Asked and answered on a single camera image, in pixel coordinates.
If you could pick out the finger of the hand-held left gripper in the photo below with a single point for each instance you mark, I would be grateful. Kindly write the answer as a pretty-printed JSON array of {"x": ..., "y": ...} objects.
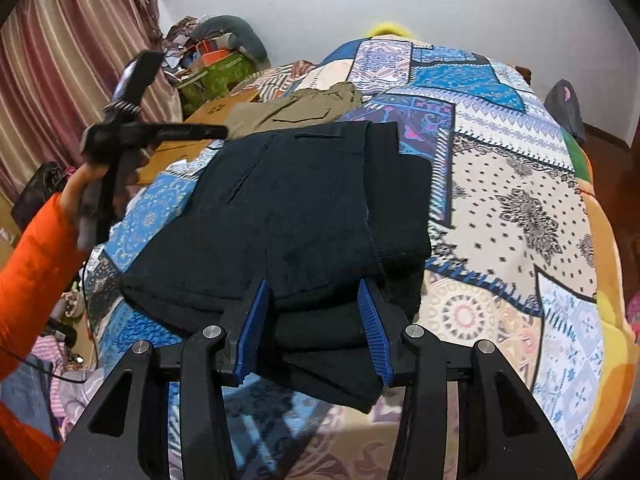
[
  {"x": 140, "y": 75},
  {"x": 180, "y": 134}
]

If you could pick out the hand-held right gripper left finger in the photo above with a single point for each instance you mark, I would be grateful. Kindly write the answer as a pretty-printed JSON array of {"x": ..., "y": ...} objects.
[{"x": 251, "y": 332}]

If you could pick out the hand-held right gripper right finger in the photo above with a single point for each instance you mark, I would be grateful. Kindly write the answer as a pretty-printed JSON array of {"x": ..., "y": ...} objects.
[{"x": 374, "y": 327}]

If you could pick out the black pants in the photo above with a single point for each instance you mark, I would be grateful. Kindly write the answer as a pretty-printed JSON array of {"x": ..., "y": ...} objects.
[{"x": 300, "y": 210}]

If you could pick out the person's left forearm orange sleeve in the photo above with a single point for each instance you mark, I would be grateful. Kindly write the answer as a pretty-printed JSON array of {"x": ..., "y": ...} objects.
[{"x": 35, "y": 270}]

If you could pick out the khaki pants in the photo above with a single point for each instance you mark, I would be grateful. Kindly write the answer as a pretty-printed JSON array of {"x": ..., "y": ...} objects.
[{"x": 305, "y": 107}]

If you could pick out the person's left hand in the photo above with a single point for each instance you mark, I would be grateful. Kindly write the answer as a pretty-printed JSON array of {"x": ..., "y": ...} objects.
[{"x": 80, "y": 180}]

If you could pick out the wooden lap table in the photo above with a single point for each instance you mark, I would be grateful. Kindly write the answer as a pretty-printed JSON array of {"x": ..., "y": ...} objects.
[{"x": 170, "y": 162}]

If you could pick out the pile of clutter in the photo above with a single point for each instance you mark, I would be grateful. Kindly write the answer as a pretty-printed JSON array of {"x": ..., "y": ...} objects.
[{"x": 187, "y": 45}]

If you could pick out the green patterned box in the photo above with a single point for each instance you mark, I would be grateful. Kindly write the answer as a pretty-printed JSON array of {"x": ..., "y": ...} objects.
[{"x": 215, "y": 77}]

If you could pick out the striped pink curtain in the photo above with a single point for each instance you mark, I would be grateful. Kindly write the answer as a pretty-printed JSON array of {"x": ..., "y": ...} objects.
[{"x": 60, "y": 60}]

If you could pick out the grey pillow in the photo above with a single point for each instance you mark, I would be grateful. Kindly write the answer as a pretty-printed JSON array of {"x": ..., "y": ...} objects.
[{"x": 235, "y": 27}]

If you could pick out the orange striped blanket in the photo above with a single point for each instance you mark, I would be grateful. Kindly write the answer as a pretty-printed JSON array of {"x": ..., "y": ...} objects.
[{"x": 280, "y": 77}]

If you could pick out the blue patchwork blanket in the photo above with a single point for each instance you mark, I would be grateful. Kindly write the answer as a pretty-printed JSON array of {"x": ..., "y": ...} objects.
[{"x": 500, "y": 220}]

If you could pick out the yellow foam headboard pad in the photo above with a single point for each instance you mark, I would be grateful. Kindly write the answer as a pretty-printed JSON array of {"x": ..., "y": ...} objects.
[{"x": 392, "y": 30}]

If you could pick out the orange yellow blanket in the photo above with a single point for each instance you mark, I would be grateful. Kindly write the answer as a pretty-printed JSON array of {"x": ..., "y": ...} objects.
[{"x": 612, "y": 280}]

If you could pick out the grey bag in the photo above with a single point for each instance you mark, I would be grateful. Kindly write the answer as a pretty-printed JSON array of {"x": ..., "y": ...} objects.
[{"x": 565, "y": 110}]

